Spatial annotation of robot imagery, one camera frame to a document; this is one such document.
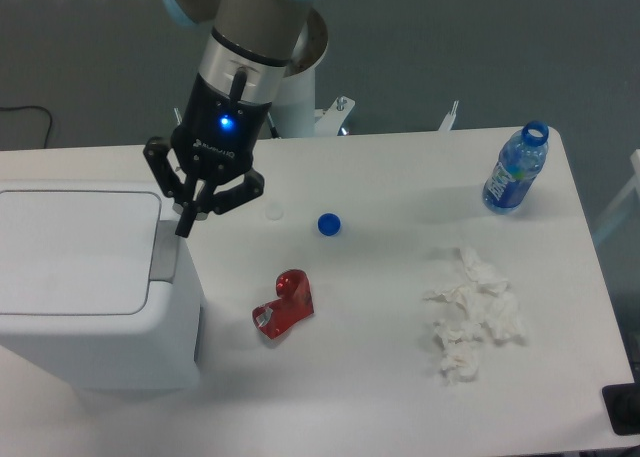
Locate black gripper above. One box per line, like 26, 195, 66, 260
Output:
143, 69, 270, 238

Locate white plastic trash can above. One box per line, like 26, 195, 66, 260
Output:
1, 180, 204, 391

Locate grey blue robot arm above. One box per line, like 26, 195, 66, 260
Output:
143, 0, 314, 237

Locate crushed red can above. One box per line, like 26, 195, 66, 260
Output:
252, 269, 314, 340

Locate blue bottle cap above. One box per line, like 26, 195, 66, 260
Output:
317, 213, 342, 237

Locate crumpled white tissue pile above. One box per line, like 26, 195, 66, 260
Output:
423, 247, 527, 385

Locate blue plastic water bottle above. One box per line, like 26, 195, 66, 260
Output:
482, 120, 549, 215

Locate white furniture at right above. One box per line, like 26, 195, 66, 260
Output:
591, 149, 639, 248

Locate black device at edge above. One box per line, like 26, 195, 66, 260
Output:
602, 383, 639, 436

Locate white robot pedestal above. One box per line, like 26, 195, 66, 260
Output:
270, 9, 329, 138

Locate white metal base frame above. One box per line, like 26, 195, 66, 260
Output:
172, 95, 461, 141

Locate black floor cable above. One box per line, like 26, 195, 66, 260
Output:
0, 105, 54, 151

